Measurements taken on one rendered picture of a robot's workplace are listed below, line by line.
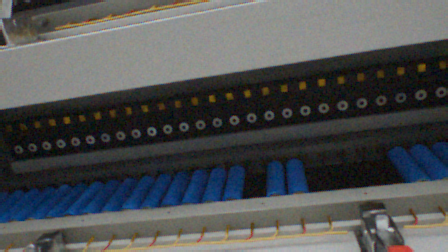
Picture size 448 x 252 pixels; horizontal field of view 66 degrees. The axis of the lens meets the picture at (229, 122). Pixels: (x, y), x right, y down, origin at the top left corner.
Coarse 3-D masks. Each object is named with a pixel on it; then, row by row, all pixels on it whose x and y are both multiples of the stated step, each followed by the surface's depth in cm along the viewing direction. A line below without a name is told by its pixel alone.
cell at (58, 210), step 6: (78, 186) 39; (84, 186) 40; (72, 192) 38; (78, 192) 39; (66, 198) 37; (72, 198) 37; (60, 204) 36; (66, 204) 36; (54, 210) 35; (60, 210) 35; (66, 210) 36; (48, 216) 34; (54, 216) 34; (60, 216) 35
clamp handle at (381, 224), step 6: (378, 222) 23; (384, 222) 23; (378, 228) 23; (384, 228) 23; (378, 234) 23; (384, 234) 23; (390, 234) 23; (384, 240) 22; (390, 240) 22; (396, 240) 21; (384, 246) 21; (390, 246) 21; (396, 246) 20; (402, 246) 20; (408, 246) 20
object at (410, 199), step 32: (320, 192) 29; (352, 192) 28; (384, 192) 27; (416, 192) 26; (0, 224) 33; (32, 224) 32; (64, 224) 31; (96, 224) 30; (128, 224) 30; (160, 224) 30; (192, 224) 29; (224, 224) 29; (256, 224) 29; (288, 224) 28
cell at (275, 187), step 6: (270, 162) 37; (276, 162) 36; (270, 168) 35; (276, 168) 35; (282, 168) 36; (270, 174) 34; (276, 174) 34; (282, 174) 34; (270, 180) 33; (276, 180) 33; (282, 180) 33; (270, 186) 32; (276, 186) 32; (282, 186) 32; (270, 192) 31; (276, 192) 31; (282, 192) 31
